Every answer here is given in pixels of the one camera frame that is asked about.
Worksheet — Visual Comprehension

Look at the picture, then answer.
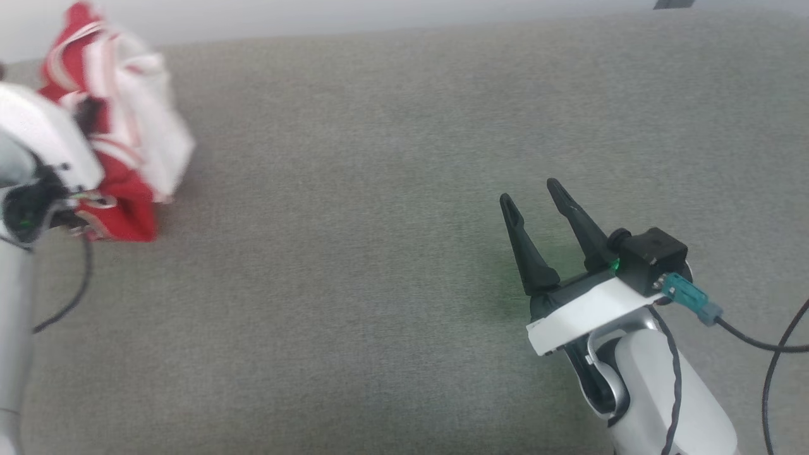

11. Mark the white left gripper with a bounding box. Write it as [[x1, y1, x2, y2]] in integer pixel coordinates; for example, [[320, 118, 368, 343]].
[[0, 82, 108, 194]]

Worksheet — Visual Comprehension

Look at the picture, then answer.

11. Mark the black cable along right arm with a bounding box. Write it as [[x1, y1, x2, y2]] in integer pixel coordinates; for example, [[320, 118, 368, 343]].
[[648, 303, 683, 455]]

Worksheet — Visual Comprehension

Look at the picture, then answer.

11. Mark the teal cable connector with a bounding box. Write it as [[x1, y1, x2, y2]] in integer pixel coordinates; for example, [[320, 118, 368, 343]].
[[657, 273, 724, 326]]

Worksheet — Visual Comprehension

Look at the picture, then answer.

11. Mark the black camera cable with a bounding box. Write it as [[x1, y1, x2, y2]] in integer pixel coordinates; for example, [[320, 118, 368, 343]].
[[714, 316, 809, 353]]

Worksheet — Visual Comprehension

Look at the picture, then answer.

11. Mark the red and white jersey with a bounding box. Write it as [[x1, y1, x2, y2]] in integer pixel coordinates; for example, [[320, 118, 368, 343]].
[[37, 1, 197, 244]]

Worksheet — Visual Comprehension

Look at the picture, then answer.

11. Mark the thin black hanging cable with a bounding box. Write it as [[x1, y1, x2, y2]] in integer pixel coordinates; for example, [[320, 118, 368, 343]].
[[762, 297, 809, 455]]

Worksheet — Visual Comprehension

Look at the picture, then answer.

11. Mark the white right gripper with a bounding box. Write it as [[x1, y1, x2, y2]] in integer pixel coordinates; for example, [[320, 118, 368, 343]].
[[499, 178, 664, 356]]

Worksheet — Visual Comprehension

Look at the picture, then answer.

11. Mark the grey fabric sofa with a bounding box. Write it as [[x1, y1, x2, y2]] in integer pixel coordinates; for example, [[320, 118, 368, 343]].
[[0, 6, 809, 455]]

